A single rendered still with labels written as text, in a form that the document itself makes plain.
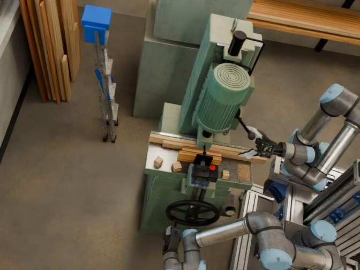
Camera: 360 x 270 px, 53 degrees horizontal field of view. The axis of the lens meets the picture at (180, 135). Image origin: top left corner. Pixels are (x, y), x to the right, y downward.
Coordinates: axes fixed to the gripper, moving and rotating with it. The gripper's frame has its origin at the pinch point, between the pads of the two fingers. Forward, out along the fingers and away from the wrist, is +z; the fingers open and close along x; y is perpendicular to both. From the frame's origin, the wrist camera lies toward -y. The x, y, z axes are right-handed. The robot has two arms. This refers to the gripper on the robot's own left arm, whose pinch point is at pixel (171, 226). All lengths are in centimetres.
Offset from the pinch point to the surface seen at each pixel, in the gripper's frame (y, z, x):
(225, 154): -35.8, 24.5, 24.5
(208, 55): -89, 16, 0
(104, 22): -87, 68, -56
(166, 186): -11.6, 20.6, -4.5
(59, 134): 17, 121, -88
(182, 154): -35.2, 16.4, -0.4
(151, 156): -29.1, 19.9, -16.5
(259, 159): -36, 24, 44
